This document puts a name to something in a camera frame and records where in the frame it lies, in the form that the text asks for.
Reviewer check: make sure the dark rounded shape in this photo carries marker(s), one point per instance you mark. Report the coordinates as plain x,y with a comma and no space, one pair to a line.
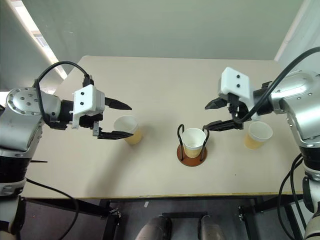
155,228

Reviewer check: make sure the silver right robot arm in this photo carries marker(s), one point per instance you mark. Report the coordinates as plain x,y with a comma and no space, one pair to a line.
300,100

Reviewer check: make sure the black metal table frame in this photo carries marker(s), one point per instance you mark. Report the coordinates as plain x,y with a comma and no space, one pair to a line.
62,203

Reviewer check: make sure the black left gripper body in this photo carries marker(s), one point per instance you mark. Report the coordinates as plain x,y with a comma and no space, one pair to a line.
87,121

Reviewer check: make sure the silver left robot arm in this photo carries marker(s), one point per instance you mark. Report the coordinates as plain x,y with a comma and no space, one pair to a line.
20,120

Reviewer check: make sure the white and tan paper cup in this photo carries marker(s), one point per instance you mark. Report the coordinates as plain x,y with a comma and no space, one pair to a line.
258,135
193,142
130,130

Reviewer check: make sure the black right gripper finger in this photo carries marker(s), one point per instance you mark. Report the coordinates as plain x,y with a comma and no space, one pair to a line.
222,125
216,103

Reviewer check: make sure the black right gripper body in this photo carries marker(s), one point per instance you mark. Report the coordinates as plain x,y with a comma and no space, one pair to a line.
237,107

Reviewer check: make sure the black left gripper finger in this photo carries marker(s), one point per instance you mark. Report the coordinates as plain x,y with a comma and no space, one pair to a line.
113,135
117,104

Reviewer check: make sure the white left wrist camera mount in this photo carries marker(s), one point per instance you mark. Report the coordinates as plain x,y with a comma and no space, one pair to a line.
86,100

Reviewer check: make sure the small white paper scrap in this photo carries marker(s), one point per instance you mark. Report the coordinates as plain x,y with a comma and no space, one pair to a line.
146,205

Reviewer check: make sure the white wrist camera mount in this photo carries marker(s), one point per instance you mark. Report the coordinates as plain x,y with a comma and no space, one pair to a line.
86,100
236,80

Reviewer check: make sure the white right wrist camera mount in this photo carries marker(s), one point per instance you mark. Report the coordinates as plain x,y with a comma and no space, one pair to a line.
236,80

